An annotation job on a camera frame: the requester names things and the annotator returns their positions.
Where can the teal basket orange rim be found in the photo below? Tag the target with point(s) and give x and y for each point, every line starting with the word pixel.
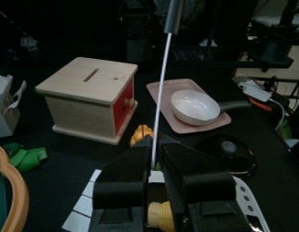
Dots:
pixel 18 193

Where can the orange toy croissant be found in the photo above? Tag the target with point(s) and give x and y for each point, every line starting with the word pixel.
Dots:
pixel 140 133

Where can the wooden box with slot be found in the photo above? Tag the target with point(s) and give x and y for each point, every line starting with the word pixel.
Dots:
pixel 86 78

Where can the green toy star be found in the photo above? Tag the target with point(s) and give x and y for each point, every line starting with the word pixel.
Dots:
pixel 157 165

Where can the black stand gear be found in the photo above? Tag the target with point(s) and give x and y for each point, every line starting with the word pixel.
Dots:
pixel 272 54

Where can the white power adapter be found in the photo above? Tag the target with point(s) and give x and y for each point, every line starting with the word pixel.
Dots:
pixel 256 90

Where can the yellow toy corn cob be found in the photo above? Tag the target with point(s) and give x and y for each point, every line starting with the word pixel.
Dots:
pixel 158 215

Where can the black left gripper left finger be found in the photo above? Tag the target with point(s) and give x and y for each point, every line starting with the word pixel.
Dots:
pixel 122 181

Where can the white segmented block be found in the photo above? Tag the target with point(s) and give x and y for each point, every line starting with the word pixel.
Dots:
pixel 80 211

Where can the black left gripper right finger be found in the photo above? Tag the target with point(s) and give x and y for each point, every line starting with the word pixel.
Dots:
pixel 194 187

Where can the green toy vegetable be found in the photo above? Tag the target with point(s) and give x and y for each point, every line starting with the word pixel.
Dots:
pixel 29 158

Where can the pink rectangular tray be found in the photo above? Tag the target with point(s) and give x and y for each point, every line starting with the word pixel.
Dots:
pixel 162 90

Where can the black round pot lid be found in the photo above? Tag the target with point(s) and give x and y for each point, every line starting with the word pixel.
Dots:
pixel 240 160

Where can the white grey knife block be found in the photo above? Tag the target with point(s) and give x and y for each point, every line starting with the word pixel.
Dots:
pixel 4 114

